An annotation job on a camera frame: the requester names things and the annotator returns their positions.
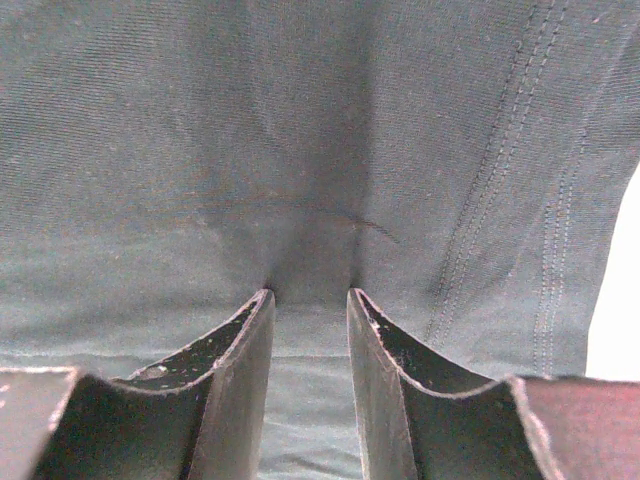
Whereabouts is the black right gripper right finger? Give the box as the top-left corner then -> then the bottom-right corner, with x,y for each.
347,289 -> 639,479

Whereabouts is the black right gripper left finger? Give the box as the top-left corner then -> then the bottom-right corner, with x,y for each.
1,289 -> 275,479

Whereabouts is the black t-shirt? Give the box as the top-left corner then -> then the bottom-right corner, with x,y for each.
1,1 -> 639,479

